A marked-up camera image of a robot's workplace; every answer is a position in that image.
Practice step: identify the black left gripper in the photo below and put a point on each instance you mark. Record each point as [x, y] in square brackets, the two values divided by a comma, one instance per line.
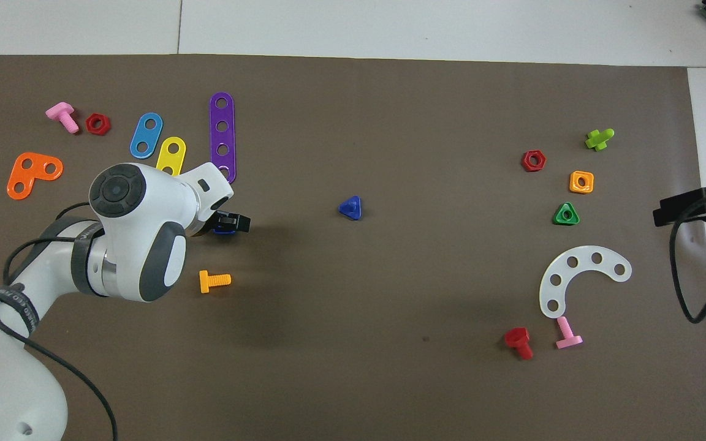
[218, 222]

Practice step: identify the blue square plastic nut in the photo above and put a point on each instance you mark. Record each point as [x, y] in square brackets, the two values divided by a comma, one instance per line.
[224, 233]

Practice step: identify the blue triangular-head plastic bolt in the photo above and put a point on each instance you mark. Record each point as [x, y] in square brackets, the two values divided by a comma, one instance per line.
[350, 209]

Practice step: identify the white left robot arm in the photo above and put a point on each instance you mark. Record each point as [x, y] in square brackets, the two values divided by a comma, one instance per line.
[138, 245]

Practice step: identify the orange plastic toy bolt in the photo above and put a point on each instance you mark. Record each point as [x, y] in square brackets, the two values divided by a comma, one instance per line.
[206, 282]

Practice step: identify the purple four-hole plastic plate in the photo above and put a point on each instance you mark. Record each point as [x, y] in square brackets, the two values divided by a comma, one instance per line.
[222, 138]

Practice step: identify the yellow three-hole plastic plate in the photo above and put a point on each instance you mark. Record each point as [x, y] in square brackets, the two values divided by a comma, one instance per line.
[170, 159]

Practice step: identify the light green cross-head bolt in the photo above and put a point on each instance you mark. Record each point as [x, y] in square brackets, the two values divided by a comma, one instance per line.
[598, 141]

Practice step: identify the white curved five-hole plate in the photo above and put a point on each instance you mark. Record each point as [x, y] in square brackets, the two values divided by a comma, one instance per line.
[584, 258]

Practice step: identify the orange square plastic nut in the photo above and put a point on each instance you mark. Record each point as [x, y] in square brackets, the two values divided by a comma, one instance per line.
[573, 188]

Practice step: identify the blue two-hole plastic plate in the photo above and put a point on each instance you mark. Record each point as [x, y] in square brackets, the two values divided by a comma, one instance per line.
[146, 135]

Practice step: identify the green triangular plastic nut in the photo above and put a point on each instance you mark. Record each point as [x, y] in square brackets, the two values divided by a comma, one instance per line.
[558, 220]

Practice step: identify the brown table mat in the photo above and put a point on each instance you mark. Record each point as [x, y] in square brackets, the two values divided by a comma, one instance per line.
[353, 337]

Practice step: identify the red hexagonal plastic nut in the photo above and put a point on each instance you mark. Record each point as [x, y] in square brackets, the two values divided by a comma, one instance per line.
[89, 125]
[526, 162]

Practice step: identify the pink plastic toy bolt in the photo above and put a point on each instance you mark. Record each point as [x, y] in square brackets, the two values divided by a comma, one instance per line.
[62, 112]
[564, 327]

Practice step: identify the orange heart-shaped plastic plate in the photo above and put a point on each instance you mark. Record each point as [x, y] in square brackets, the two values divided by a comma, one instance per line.
[33, 174]

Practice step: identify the red hexagonal-head plastic bolt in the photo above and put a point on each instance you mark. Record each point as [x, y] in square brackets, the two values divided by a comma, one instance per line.
[517, 337]

